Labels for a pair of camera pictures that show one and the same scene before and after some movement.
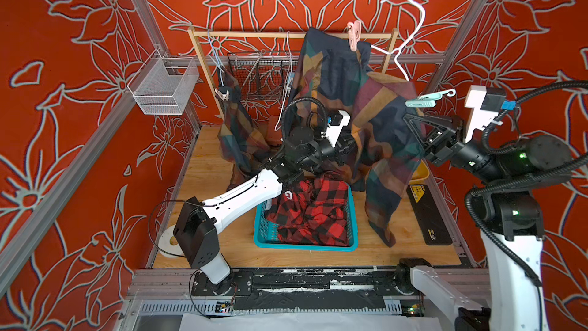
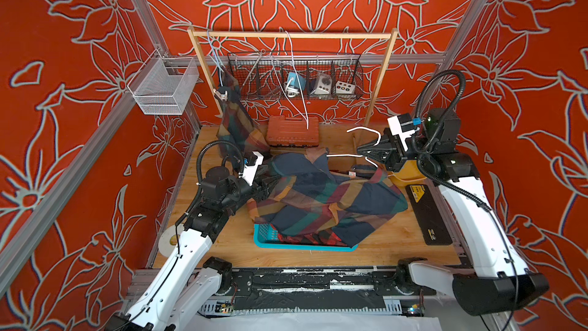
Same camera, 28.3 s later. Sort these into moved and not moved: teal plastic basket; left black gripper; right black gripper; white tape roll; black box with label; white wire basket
Moved: right black gripper; left black gripper
Not moved: black box with label; white wire basket; white tape roll; teal plastic basket
